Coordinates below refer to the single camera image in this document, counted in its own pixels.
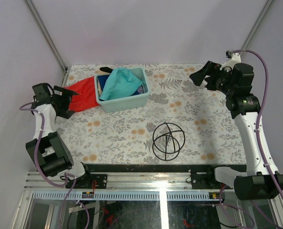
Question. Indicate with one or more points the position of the left aluminium frame post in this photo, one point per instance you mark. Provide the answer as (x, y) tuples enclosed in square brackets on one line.
[(45, 33)]

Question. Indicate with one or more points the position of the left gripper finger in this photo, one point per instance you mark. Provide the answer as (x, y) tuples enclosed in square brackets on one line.
[(64, 92), (62, 103)]

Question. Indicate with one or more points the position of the right aluminium frame post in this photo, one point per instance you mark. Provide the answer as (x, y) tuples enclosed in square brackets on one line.
[(257, 24)]

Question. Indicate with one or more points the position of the light teal plastic bin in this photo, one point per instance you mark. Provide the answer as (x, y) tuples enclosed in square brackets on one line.
[(125, 103)]

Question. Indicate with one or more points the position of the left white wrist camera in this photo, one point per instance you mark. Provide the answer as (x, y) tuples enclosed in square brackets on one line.
[(37, 105)]

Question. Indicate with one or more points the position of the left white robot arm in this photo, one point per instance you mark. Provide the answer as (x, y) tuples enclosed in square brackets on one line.
[(47, 150)]

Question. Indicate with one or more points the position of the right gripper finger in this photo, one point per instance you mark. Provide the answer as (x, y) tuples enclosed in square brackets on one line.
[(205, 73), (211, 82)]

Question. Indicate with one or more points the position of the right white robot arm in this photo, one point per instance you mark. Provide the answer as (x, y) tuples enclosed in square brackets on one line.
[(262, 178)]

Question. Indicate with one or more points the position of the red cloth hat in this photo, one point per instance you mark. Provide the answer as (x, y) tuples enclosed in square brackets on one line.
[(86, 97)]

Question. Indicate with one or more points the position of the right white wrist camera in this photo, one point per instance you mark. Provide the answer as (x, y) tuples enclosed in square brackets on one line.
[(233, 59)]

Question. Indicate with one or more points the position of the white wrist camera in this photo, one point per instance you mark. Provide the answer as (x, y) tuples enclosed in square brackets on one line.
[(37, 105), (233, 59)]

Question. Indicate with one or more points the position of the floral table mat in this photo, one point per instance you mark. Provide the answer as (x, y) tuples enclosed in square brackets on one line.
[(209, 134)]

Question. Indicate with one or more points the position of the teal bucket hat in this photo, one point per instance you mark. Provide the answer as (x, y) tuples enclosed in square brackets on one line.
[(120, 83)]

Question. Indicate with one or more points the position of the aluminium front rail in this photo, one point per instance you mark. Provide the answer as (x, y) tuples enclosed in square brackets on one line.
[(147, 181)]

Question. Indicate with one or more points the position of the dark blue bucket hat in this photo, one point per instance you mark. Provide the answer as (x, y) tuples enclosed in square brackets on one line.
[(141, 90)]

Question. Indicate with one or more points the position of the black wire hat stand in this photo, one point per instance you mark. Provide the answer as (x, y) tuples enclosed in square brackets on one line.
[(168, 139)]

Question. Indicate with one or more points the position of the black beige cap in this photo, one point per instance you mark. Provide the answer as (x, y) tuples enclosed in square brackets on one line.
[(106, 69)]

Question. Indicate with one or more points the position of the aluminium frame post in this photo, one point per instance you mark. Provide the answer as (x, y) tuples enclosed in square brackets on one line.
[(45, 33), (257, 24)]

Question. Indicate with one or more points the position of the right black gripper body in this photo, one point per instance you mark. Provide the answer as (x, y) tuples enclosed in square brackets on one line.
[(223, 81)]

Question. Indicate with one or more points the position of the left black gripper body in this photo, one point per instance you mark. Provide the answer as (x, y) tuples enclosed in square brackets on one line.
[(52, 93)]

